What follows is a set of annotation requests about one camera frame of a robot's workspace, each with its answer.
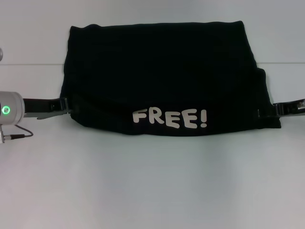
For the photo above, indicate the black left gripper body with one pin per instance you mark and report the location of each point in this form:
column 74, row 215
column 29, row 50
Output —
column 37, row 105

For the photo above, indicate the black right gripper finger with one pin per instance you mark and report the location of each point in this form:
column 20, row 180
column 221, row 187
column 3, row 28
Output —
column 270, row 111

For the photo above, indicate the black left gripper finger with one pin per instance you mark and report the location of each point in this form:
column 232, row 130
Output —
column 60, row 105

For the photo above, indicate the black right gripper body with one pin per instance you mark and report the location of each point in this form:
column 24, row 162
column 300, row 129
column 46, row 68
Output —
column 294, row 107

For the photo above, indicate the black shirt with FREE print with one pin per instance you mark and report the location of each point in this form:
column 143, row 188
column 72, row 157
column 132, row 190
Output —
column 166, row 78

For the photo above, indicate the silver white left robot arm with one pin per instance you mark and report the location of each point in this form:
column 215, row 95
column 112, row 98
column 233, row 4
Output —
column 10, row 109

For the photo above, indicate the grey left wrist camera bracket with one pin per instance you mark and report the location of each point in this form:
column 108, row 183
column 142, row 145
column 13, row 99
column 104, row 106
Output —
column 45, row 115

